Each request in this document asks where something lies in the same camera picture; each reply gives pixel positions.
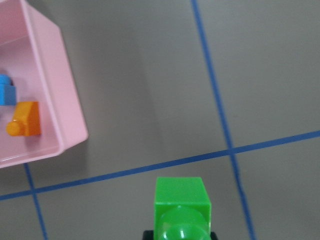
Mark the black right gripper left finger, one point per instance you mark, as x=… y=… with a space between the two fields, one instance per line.
x=148 y=235

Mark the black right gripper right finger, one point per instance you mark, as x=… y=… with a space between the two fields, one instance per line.
x=213 y=236

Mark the green double block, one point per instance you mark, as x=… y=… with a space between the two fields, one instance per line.
x=182 y=209

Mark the orange sloped block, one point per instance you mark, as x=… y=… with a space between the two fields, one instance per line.
x=26 y=120

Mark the small blue block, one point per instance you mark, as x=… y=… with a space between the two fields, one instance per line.
x=7 y=91

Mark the pink plastic box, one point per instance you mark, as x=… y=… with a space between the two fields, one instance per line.
x=33 y=55

